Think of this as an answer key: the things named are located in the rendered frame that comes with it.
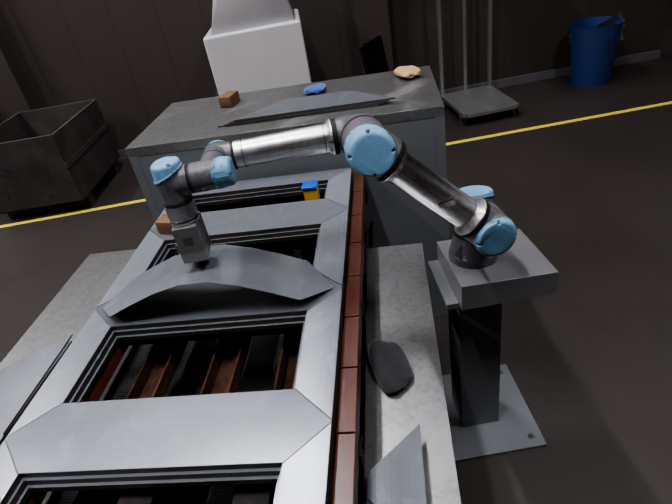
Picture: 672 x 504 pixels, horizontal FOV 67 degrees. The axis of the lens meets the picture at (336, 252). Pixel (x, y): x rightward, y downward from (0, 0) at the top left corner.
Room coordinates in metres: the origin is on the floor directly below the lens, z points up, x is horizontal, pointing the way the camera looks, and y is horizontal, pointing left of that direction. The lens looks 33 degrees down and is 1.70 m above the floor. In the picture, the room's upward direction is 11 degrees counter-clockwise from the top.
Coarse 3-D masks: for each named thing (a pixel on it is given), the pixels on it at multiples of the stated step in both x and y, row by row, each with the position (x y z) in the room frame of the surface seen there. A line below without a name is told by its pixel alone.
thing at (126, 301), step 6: (150, 270) 1.28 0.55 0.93; (138, 276) 1.30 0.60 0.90; (144, 276) 1.27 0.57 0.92; (132, 282) 1.28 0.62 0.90; (138, 282) 1.25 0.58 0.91; (132, 288) 1.23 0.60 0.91; (138, 288) 1.20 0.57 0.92; (126, 294) 1.22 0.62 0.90; (132, 294) 1.19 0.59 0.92; (120, 300) 1.20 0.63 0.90; (126, 300) 1.17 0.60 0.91; (132, 300) 1.14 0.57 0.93; (120, 306) 1.16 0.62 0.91; (126, 306) 1.13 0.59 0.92; (114, 312) 1.14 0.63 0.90
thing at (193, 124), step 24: (384, 72) 2.47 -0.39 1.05; (216, 96) 2.62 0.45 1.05; (240, 96) 2.53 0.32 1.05; (264, 96) 2.45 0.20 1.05; (288, 96) 2.38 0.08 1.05; (408, 96) 2.05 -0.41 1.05; (432, 96) 1.99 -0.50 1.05; (168, 120) 2.36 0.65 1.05; (192, 120) 2.29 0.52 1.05; (216, 120) 2.22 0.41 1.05; (288, 120) 2.03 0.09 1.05; (312, 120) 1.98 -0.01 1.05; (384, 120) 1.89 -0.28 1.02; (408, 120) 1.88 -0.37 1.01; (144, 144) 2.08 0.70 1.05; (168, 144) 2.04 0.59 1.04; (192, 144) 2.02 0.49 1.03
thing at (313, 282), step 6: (306, 264) 1.20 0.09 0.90; (306, 270) 1.18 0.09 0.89; (312, 270) 1.18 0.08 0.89; (306, 276) 1.15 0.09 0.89; (312, 276) 1.15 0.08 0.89; (318, 276) 1.16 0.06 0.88; (306, 282) 1.12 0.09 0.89; (312, 282) 1.13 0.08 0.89; (318, 282) 1.13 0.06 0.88; (324, 282) 1.13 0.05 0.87; (306, 288) 1.10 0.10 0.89; (312, 288) 1.10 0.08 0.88; (318, 288) 1.10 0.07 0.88; (300, 294) 1.07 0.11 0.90; (306, 294) 1.07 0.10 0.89; (312, 294) 1.08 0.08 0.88
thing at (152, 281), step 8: (160, 264) 1.28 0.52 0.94; (168, 264) 1.25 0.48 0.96; (152, 272) 1.26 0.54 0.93; (160, 272) 1.22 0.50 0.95; (152, 280) 1.20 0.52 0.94; (160, 280) 1.17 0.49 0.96; (144, 288) 1.18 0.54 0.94; (152, 288) 1.15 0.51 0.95; (136, 296) 1.15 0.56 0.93; (144, 296) 1.12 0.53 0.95
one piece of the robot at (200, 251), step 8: (200, 216) 1.21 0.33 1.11; (176, 224) 1.15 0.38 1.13; (184, 224) 1.14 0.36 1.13; (192, 224) 1.15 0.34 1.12; (200, 224) 1.18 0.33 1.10; (176, 232) 1.14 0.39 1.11; (184, 232) 1.14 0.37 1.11; (192, 232) 1.14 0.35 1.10; (200, 232) 1.16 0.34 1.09; (176, 240) 1.14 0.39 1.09; (184, 240) 1.14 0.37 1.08; (192, 240) 1.14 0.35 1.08; (200, 240) 1.14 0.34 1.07; (208, 240) 1.20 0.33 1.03; (176, 248) 1.16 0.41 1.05; (184, 248) 1.14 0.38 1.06; (192, 248) 1.14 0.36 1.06; (200, 248) 1.14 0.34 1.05; (208, 248) 1.18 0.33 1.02; (184, 256) 1.14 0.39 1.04; (192, 256) 1.14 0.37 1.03; (200, 256) 1.14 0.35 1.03
